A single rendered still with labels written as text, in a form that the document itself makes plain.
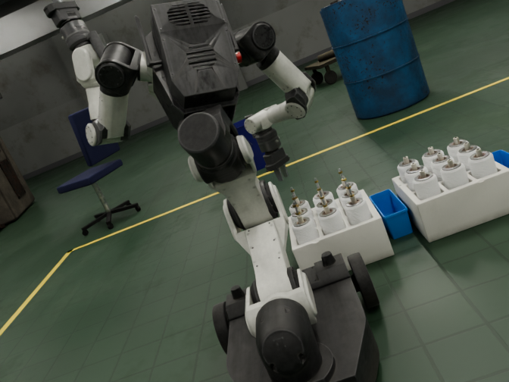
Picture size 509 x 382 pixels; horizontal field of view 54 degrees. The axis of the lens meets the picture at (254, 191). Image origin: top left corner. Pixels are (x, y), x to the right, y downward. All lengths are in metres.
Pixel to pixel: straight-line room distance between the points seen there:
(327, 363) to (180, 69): 0.89
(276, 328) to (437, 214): 1.05
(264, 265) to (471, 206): 0.96
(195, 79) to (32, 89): 11.81
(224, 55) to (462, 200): 1.17
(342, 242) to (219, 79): 0.97
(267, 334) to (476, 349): 0.63
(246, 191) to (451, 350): 0.78
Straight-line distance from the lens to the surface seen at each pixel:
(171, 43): 1.47
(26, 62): 13.16
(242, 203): 1.67
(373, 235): 2.13
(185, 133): 1.31
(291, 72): 1.74
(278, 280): 1.55
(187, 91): 1.42
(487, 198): 2.22
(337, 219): 2.12
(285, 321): 1.34
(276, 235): 1.67
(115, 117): 1.69
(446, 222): 2.19
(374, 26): 4.33
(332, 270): 1.79
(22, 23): 11.15
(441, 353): 1.64
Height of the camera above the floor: 1.03
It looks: 16 degrees down
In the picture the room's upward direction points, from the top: 23 degrees counter-clockwise
